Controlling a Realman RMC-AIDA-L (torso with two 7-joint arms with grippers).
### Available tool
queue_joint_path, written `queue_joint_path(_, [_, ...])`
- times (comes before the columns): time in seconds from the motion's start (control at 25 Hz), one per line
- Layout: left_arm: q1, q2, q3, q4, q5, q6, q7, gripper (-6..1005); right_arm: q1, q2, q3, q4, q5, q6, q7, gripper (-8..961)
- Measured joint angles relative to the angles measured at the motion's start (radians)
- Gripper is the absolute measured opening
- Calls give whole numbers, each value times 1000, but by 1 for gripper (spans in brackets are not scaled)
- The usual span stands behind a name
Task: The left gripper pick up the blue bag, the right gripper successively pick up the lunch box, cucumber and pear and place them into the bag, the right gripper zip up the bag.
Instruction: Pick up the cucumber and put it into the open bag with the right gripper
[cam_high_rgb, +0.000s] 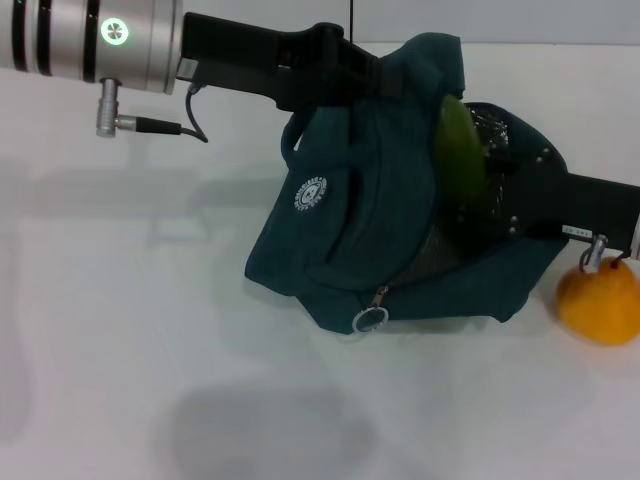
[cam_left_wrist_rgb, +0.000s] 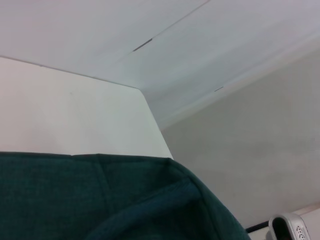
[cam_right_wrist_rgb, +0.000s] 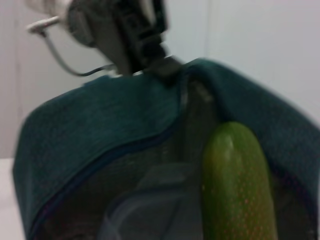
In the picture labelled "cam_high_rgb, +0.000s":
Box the right gripper cable with plug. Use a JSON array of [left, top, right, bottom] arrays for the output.
[[578, 233, 626, 275]]

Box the teal fabric lunch bag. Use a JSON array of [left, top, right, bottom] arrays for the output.
[[244, 32, 571, 335]]

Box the green cucumber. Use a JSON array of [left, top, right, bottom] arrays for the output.
[[432, 94, 490, 260]]

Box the left gripper cable with plug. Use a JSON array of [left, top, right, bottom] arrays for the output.
[[94, 77, 209, 145]]

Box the orange pear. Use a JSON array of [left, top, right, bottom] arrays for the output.
[[556, 254, 640, 347]]

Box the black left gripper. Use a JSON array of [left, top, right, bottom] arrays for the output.
[[175, 11, 417, 113]]

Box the gripper cable with plug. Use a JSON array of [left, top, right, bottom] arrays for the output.
[[578, 233, 626, 275], [94, 77, 209, 145]]

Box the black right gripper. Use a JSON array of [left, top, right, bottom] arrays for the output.
[[469, 146, 640, 261]]

